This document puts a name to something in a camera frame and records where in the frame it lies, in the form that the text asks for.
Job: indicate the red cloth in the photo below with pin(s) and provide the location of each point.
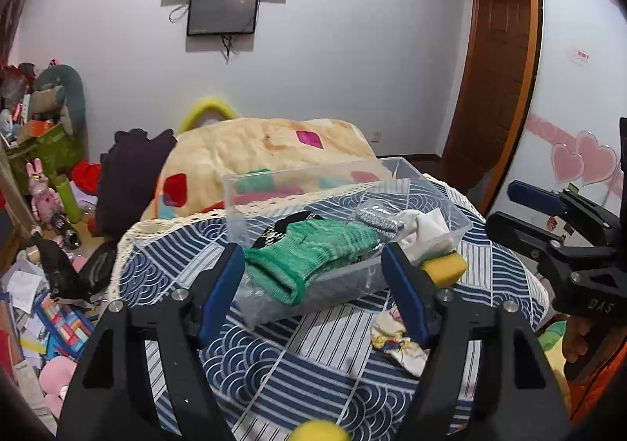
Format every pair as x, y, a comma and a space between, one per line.
87, 179

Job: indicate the green bottle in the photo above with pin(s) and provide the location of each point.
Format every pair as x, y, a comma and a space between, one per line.
68, 198

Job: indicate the grey knit sock in wrapper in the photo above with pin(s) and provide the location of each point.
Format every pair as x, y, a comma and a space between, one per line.
377, 219

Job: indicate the yellow sponge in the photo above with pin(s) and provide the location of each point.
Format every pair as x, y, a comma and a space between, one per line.
445, 269

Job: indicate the green box of clutter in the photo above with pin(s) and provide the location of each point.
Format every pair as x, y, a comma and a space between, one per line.
46, 142

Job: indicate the person's right hand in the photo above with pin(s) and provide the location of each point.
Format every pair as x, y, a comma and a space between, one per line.
575, 343

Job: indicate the wardrobe with white sliding door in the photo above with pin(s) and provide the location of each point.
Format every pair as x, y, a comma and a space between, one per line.
563, 78

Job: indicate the yellow green plush toy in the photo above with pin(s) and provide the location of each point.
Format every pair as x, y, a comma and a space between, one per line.
551, 348

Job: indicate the clear plastic storage box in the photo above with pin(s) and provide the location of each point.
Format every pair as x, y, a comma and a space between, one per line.
343, 225

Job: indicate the yellow ball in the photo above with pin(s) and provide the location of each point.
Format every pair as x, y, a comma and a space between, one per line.
321, 432

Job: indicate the cream patterned sock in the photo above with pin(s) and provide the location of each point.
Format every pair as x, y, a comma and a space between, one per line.
397, 340

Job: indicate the brown wooden door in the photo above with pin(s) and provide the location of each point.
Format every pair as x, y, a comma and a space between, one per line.
490, 78

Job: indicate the pile of papers and books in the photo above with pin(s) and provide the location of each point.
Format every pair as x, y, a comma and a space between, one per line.
34, 318

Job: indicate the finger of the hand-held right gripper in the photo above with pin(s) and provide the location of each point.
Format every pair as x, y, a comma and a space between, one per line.
531, 198
519, 230

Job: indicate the small black wall monitor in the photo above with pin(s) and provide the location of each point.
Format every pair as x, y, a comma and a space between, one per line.
223, 11

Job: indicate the wall socket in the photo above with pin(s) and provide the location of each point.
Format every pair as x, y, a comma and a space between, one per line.
375, 135

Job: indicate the person's right forearm orange sleeve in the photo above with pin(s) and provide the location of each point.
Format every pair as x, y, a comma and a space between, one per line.
600, 392

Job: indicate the white cloth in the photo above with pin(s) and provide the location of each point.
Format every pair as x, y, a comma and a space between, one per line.
428, 233

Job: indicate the black and white patterned sock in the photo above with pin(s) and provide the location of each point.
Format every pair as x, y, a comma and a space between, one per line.
281, 228

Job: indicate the blue patterned bed cover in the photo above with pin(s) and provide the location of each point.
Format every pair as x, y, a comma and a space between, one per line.
303, 367

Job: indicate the cream blanket with coloured patches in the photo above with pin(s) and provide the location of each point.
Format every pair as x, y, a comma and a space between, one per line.
254, 147

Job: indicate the green knitted sock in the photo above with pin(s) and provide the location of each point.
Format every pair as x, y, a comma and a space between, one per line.
308, 252

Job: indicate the pink heart sticker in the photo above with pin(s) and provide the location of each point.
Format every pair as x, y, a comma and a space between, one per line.
596, 157

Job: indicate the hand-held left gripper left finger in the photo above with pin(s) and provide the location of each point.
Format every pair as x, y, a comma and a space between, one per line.
223, 287

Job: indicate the green dinosaur plush toy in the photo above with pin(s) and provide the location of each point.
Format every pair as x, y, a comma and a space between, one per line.
66, 93

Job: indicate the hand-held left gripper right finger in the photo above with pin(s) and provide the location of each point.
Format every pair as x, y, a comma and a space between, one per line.
406, 294

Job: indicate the pink rabbit plush toy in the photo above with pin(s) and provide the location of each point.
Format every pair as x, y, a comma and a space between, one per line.
41, 194

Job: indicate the black bag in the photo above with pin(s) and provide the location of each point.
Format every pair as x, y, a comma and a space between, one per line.
73, 269

